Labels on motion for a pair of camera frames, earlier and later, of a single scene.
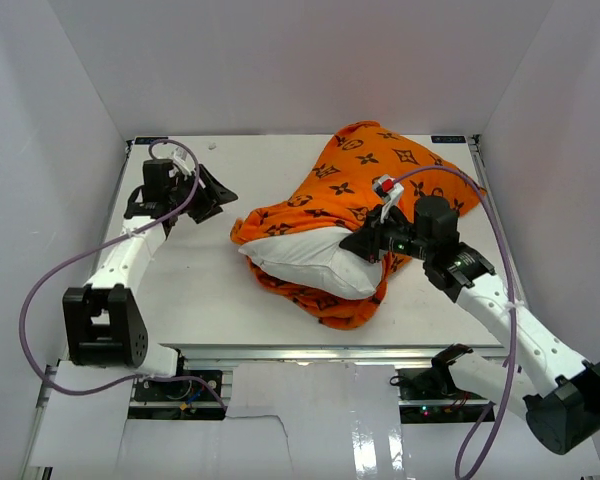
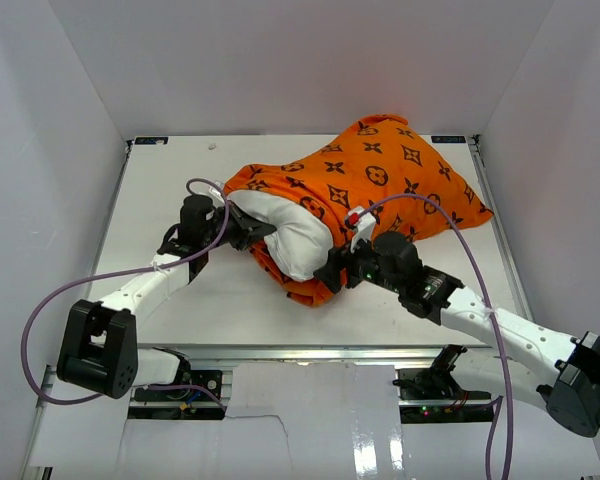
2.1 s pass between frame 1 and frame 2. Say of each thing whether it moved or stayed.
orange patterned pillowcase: moved
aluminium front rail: stayed
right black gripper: moved
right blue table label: stayed
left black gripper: moved
